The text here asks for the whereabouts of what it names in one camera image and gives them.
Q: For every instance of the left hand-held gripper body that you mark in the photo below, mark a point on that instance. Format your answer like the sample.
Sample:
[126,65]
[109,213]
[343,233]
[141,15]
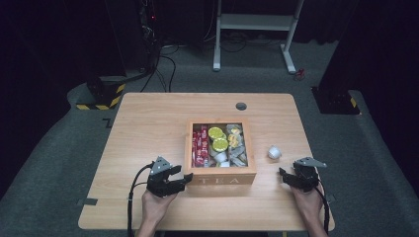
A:
[161,182]

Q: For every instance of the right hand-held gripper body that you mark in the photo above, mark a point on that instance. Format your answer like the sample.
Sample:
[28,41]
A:
[306,176]

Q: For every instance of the small white ball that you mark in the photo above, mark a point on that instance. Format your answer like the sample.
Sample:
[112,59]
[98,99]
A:
[274,152]

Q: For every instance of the wooden tea box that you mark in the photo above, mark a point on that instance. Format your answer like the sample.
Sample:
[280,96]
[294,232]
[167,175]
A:
[220,177]

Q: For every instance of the person's left hand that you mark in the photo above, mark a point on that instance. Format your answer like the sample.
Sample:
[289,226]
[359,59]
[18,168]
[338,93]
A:
[156,207]

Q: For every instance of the person's right hand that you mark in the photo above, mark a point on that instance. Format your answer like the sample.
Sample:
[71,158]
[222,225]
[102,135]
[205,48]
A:
[308,202]

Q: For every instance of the row of red stick packets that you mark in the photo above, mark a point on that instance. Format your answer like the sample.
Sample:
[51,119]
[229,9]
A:
[200,146]

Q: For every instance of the small white cup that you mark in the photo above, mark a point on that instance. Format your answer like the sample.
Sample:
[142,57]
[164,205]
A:
[224,164]
[221,157]

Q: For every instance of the lime slices in box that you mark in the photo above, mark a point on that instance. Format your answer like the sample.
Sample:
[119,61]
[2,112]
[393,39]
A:
[220,144]

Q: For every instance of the grey clear sachet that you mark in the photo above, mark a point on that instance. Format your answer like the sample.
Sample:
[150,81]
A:
[238,156]

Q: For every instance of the yellow lidded capsule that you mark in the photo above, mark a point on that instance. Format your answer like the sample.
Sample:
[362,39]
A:
[215,133]

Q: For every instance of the clear sachet with yellow print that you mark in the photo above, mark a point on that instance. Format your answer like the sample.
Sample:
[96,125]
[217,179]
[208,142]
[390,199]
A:
[234,130]
[234,141]

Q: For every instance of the grey tape strip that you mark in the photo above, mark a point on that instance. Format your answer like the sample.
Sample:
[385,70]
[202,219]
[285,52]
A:
[87,201]

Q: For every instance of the black yellow striped stand base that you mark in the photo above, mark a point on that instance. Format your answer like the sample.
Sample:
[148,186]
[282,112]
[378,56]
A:
[105,94]

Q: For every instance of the white metal stand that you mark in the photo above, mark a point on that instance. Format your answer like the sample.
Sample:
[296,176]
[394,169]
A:
[253,22]

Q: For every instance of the dark equipment rack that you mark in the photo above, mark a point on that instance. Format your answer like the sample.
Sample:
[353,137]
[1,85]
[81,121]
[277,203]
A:
[148,19]

